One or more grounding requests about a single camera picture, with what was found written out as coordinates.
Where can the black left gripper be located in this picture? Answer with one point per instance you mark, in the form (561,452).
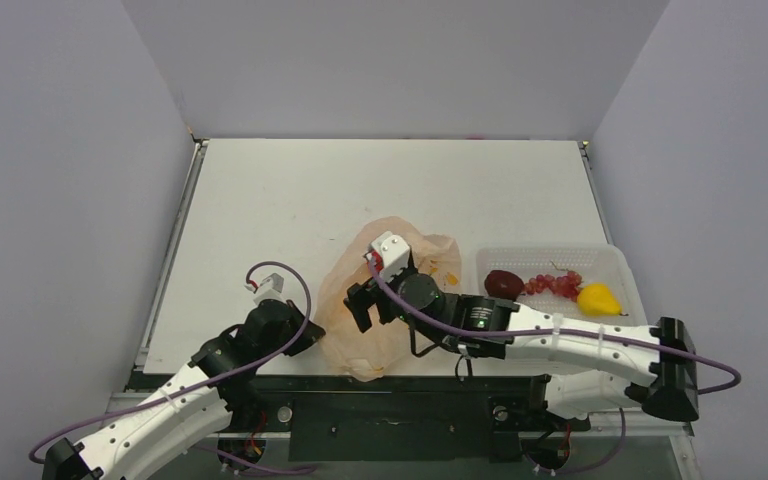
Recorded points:
(313,333)

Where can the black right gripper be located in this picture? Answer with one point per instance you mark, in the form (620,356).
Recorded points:
(368,302)

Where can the orange translucent plastic bag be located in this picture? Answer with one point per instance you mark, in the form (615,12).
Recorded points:
(384,348)

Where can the dark red fake fruit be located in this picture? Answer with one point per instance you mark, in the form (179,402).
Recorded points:
(503,284)

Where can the red fake grape bunch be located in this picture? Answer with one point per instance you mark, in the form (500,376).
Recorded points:
(564,283)

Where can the yellow fake fruit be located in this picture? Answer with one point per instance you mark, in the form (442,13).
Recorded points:
(597,300)

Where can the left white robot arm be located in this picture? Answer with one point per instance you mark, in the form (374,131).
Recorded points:
(210,393)

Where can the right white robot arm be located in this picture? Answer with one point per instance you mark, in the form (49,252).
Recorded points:
(653,367)

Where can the white perforated plastic tray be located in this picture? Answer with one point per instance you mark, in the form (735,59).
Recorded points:
(596,263)

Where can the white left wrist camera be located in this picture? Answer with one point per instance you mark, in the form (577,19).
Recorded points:
(269,289)

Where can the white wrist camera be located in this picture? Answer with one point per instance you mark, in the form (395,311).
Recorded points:
(269,289)
(389,254)

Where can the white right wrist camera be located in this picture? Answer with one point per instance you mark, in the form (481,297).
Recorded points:
(389,254)

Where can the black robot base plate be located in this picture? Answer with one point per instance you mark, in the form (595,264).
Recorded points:
(399,418)

